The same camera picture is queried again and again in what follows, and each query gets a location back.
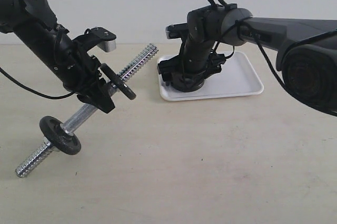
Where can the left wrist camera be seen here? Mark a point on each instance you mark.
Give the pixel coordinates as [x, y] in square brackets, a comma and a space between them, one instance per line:
[97, 37]

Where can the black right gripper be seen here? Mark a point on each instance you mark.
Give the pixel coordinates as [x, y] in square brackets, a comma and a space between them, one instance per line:
[194, 60]

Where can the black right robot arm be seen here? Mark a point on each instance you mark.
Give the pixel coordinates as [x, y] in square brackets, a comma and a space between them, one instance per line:
[305, 64]

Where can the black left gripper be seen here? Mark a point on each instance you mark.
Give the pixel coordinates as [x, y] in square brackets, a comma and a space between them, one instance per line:
[79, 73]

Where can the black weight plate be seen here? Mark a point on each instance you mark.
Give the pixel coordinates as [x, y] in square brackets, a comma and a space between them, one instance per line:
[116, 81]
[186, 84]

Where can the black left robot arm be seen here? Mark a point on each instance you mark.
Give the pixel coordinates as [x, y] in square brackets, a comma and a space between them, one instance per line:
[35, 24]

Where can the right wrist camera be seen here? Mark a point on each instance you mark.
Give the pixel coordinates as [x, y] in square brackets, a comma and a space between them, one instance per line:
[176, 31]

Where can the white plastic tray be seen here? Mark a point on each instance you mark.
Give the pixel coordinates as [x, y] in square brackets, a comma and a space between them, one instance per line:
[238, 78]

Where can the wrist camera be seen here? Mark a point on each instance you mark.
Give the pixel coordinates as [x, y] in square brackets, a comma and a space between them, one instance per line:
[176, 31]
[97, 37]

